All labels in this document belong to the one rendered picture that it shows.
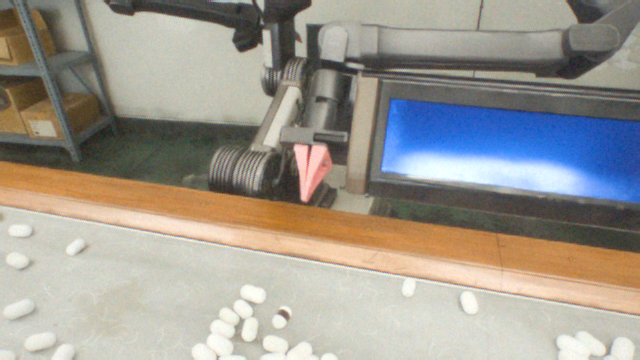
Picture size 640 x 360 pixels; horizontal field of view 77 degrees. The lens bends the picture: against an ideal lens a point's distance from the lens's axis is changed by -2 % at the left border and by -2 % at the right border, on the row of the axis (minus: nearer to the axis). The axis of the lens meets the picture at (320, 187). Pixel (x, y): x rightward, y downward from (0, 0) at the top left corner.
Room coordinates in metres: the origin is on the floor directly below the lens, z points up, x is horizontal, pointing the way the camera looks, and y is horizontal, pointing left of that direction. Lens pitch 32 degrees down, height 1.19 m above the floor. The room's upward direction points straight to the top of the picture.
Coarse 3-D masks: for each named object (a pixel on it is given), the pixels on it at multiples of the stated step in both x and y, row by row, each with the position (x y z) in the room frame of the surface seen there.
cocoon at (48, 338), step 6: (30, 336) 0.33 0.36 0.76; (36, 336) 0.33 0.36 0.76; (42, 336) 0.33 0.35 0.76; (48, 336) 0.33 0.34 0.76; (54, 336) 0.33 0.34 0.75; (30, 342) 0.32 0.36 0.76; (36, 342) 0.32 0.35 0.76; (42, 342) 0.32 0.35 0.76; (48, 342) 0.32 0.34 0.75; (54, 342) 0.33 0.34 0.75; (30, 348) 0.31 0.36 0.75; (36, 348) 0.32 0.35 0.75; (42, 348) 0.32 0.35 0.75
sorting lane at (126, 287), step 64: (0, 256) 0.49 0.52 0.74; (64, 256) 0.49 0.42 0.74; (128, 256) 0.50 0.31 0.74; (192, 256) 0.50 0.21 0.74; (256, 256) 0.50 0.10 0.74; (0, 320) 0.37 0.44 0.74; (64, 320) 0.37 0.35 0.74; (128, 320) 0.37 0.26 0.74; (192, 320) 0.37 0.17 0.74; (320, 320) 0.37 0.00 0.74; (384, 320) 0.37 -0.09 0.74; (448, 320) 0.37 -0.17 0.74; (512, 320) 0.37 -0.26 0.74; (576, 320) 0.37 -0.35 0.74
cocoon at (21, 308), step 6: (24, 300) 0.38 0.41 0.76; (30, 300) 0.39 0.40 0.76; (12, 306) 0.37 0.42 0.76; (18, 306) 0.37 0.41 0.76; (24, 306) 0.38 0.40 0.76; (30, 306) 0.38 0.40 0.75; (6, 312) 0.37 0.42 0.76; (12, 312) 0.37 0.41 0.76; (18, 312) 0.37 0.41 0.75; (24, 312) 0.37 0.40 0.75; (12, 318) 0.36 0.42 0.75
